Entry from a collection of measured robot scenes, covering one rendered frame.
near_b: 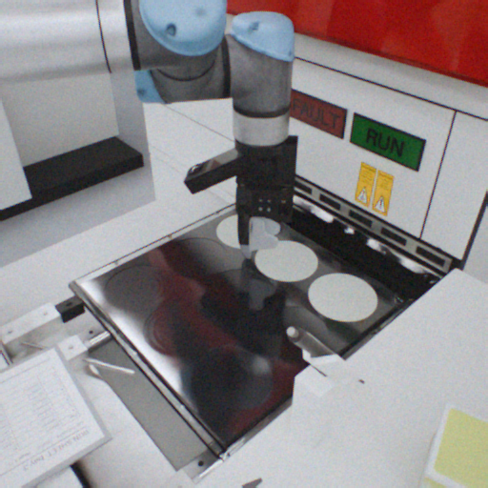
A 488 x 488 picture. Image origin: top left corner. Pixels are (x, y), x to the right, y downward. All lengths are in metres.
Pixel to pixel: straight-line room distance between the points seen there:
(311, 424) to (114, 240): 0.62
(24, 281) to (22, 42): 0.55
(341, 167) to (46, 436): 0.55
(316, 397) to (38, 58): 0.38
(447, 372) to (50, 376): 0.43
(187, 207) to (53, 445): 0.65
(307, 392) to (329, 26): 0.45
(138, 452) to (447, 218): 0.49
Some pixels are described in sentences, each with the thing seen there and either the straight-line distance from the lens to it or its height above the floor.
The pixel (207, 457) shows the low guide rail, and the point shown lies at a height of 0.85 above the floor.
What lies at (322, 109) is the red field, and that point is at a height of 1.11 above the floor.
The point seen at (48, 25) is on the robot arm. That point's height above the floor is 1.30.
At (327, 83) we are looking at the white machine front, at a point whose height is 1.15.
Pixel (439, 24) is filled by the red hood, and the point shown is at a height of 1.27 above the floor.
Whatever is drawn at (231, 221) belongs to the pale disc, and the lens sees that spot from 0.87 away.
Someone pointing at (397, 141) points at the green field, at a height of 1.11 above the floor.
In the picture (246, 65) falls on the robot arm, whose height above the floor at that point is 1.22.
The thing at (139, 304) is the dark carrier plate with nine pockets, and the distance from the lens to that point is 0.73.
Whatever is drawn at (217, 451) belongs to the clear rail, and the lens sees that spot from 0.57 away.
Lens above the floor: 1.41
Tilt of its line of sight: 38 degrees down
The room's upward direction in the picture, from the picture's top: straight up
